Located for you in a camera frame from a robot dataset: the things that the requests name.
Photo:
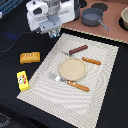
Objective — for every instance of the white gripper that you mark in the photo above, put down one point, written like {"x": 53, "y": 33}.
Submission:
{"x": 47, "y": 16}

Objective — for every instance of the brown toy sausage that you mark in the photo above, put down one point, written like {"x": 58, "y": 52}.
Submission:
{"x": 78, "y": 49}

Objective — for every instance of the yellow toy butter box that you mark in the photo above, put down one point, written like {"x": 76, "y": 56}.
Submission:
{"x": 22, "y": 81}

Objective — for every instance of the grey pot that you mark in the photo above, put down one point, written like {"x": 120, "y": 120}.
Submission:
{"x": 76, "y": 9}

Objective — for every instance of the orange toy bread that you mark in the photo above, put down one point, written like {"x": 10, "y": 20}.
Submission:
{"x": 29, "y": 57}

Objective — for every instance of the blue striped cloth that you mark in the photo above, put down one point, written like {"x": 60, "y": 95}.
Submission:
{"x": 7, "y": 5}

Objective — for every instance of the round wooden plate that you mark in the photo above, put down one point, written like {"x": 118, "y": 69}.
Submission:
{"x": 73, "y": 69}

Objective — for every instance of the brown toy stove board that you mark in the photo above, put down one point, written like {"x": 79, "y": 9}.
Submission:
{"x": 111, "y": 19}

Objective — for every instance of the beige bowl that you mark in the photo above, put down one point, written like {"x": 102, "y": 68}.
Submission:
{"x": 124, "y": 16}

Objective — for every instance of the beige woven placemat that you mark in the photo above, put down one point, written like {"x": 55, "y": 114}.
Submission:
{"x": 63, "y": 101}

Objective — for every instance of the grey saucepan with handle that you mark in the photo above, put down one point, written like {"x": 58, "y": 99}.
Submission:
{"x": 93, "y": 17}

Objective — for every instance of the knife with wooden handle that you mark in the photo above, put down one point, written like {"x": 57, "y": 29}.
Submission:
{"x": 84, "y": 59}

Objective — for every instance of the fork with wooden handle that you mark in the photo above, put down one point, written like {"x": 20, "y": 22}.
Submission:
{"x": 60, "y": 79}

